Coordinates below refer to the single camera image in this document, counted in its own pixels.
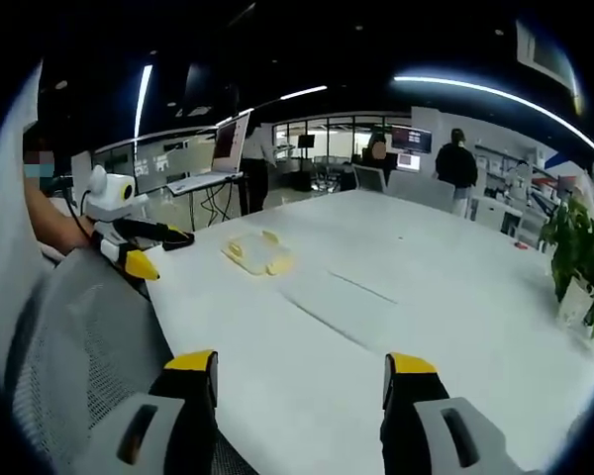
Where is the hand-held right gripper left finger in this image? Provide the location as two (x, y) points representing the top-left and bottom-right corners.
(86, 349), (220, 475)

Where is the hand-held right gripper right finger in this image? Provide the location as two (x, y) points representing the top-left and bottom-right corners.
(379, 351), (526, 475)

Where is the laptop stand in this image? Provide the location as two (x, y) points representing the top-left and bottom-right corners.
(187, 177), (247, 233)

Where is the grey mesh office chair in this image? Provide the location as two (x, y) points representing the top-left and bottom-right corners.
(3, 245), (258, 475)

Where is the person's white shirt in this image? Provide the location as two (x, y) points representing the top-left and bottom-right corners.
(0, 61), (60, 382)

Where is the long ceiling light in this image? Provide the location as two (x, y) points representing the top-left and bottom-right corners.
(133, 62), (154, 140)
(392, 73), (594, 169)

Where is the open laptop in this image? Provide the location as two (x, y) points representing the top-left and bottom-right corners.
(165, 111), (252, 197)

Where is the green potted plant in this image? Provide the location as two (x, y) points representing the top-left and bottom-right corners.
(539, 193), (594, 340)

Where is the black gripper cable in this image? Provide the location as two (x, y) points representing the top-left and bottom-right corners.
(68, 188), (100, 238)

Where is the wall monitor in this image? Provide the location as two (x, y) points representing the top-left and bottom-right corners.
(390, 125), (434, 155)

